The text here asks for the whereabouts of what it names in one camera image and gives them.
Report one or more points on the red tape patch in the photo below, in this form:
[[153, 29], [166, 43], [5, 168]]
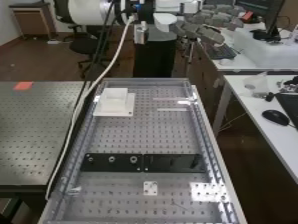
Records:
[[23, 86]]

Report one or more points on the black plate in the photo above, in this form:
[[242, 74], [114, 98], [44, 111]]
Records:
[[120, 163]]

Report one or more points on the black pedestal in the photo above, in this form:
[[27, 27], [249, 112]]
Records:
[[153, 56]]

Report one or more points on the small white box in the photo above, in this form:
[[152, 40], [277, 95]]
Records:
[[114, 103]]

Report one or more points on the wooden cabinet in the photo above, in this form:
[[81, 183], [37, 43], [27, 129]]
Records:
[[31, 21]]

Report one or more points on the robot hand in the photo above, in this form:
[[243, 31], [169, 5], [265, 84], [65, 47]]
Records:
[[165, 22]]

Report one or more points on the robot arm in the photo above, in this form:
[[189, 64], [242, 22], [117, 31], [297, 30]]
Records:
[[88, 11]]

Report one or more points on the black computer monitor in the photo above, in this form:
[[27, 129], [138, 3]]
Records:
[[261, 10]]

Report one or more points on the black laptop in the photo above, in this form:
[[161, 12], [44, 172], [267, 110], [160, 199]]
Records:
[[290, 106]]

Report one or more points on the large black computer mouse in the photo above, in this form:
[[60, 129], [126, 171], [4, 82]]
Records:
[[275, 117]]

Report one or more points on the clear box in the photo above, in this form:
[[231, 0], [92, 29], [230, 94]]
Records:
[[146, 140]]

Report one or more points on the long white desk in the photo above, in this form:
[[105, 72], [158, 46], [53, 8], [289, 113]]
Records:
[[261, 133]]

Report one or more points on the small square metal plate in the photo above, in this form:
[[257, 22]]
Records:
[[150, 188]]

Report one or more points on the black office chair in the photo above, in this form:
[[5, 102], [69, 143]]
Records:
[[81, 45]]

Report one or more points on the black keyboard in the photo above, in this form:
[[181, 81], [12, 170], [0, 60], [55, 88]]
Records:
[[222, 52]]

